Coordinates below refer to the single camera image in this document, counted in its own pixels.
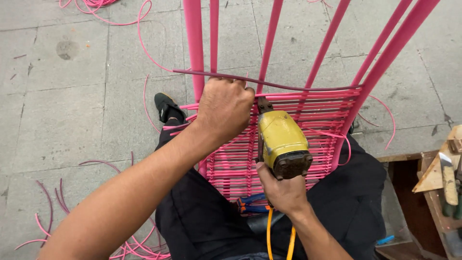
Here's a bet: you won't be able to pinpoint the person's right hand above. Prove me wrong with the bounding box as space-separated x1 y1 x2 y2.
256 161 312 219

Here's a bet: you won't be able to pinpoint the person's left hand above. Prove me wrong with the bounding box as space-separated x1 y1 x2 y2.
195 77 256 146

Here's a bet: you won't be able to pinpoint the dark purple plastic cord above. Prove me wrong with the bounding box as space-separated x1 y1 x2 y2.
172 69 364 92

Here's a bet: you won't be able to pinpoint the yellow pneumatic staple gun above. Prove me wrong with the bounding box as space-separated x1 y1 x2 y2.
255 96 314 181

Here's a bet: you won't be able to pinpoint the black shoe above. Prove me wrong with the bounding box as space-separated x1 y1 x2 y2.
154 92 188 124

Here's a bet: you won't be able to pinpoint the person's black trousers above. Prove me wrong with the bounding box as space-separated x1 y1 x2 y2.
154 118 387 260

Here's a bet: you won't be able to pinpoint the triangular wooden piece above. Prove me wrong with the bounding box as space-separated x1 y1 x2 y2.
412 124 462 194

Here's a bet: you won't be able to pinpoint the wooden tool box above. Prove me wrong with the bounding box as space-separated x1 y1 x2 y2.
375 124 462 260

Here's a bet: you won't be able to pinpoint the pink woven chair frame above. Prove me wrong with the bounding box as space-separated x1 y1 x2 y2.
162 0 442 203

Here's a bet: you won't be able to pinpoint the long loose pink cord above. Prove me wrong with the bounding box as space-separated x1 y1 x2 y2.
59 0 193 73

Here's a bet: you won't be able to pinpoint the blue handled pliers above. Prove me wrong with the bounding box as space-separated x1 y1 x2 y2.
236 193 272 215

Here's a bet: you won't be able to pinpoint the yellow air hose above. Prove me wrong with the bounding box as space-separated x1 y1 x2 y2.
266 207 297 260

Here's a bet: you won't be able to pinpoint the curved pink cord piece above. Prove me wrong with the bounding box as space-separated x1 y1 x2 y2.
357 94 396 151

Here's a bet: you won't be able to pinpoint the heap of pink cord scraps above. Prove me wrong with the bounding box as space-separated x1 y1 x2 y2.
14 151 172 260

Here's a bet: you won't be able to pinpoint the wooden handled knife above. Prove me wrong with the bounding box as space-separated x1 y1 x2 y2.
438 152 459 207

